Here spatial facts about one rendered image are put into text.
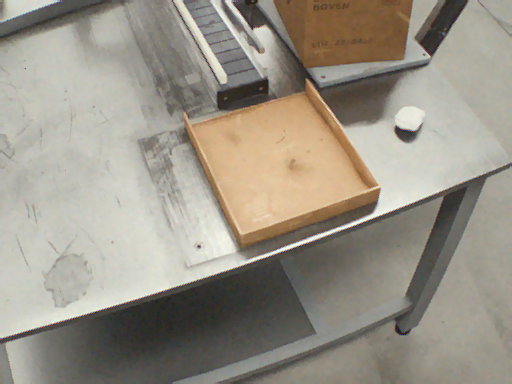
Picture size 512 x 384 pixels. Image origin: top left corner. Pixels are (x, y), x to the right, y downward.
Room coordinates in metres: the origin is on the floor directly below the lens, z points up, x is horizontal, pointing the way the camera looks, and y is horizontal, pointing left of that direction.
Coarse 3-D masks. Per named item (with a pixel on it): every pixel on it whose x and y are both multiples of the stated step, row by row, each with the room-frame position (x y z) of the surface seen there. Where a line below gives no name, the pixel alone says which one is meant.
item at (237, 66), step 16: (192, 0) 1.23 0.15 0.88; (208, 0) 1.23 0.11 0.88; (192, 16) 1.16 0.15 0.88; (208, 16) 1.16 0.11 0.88; (208, 32) 1.09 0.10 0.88; (224, 32) 1.09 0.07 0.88; (224, 48) 1.03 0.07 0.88; (240, 48) 1.03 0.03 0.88; (208, 64) 0.98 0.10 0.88; (224, 64) 0.97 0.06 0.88; (240, 64) 0.97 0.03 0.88; (240, 80) 0.92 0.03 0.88; (256, 80) 0.92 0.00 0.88
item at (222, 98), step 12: (168, 0) 1.24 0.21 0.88; (168, 12) 1.24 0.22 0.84; (180, 24) 1.13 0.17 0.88; (228, 24) 1.12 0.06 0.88; (180, 36) 1.13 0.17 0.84; (240, 36) 1.07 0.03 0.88; (192, 48) 1.04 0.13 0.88; (192, 60) 1.04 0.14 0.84; (204, 60) 0.99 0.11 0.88; (252, 60) 0.99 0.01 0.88; (204, 72) 0.96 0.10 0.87; (264, 72) 0.95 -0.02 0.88; (216, 84) 0.91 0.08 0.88; (252, 84) 0.91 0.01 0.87; (264, 84) 0.93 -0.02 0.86; (216, 96) 0.89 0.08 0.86; (228, 96) 0.90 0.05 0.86; (240, 96) 0.91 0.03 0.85; (252, 96) 0.92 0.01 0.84
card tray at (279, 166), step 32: (288, 96) 0.92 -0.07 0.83; (192, 128) 0.80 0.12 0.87; (224, 128) 0.83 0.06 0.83; (256, 128) 0.83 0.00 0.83; (288, 128) 0.83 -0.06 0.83; (320, 128) 0.83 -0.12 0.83; (224, 160) 0.75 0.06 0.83; (256, 160) 0.75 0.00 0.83; (288, 160) 0.75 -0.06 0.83; (320, 160) 0.75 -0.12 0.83; (352, 160) 0.75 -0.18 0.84; (224, 192) 0.68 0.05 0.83; (256, 192) 0.68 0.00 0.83; (288, 192) 0.68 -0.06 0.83; (320, 192) 0.68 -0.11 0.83; (352, 192) 0.67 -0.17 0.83; (256, 224) 0.61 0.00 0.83; (288, 224) 0.59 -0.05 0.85
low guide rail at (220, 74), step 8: (176, 0) 1.18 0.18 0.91; (184, 8) 1.15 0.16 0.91; (184, 16) 1.12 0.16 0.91; (192, 24) 1.08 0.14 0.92; (192, 32) 1.06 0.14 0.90; (200, 32) 1.04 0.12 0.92; (200, 40) 1.01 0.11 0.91; (208, 48) 0.98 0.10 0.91; (208, 56) 0.96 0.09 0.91; (216, 64) 0.93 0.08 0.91; (216, 72) 0.91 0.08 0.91; (224, 72) 0.91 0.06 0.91; (224, 80) 0.89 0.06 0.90
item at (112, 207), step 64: (128, 0) 1.33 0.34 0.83; (0, 64) 1.10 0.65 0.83; (64, 64) 1.07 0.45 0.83; (128, 64) 1.05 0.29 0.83; (192, 64) 1.03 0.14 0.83; (0, 128) 0.86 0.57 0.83; (64, 128) 0.85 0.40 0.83; (128, 128) 0.84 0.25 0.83; (384, 128) 0.84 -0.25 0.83; (448, 128) 0.85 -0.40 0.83; (0, 192) 0.68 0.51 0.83; (64, 192) 0.68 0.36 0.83; (128, 192) 0.68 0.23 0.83; (192, 192) 0.68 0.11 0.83; (384, 192) 0.68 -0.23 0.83; (448, 192) 0.69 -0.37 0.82; (0, 256) 0.53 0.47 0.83; (64, 256) 0.54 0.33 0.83; (128, 256) 0.54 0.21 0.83; (192, 256) 0.55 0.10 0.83; (256, 256) 0.55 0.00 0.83; (0, 320) 0.40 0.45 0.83; (64, 320) 0.41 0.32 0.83
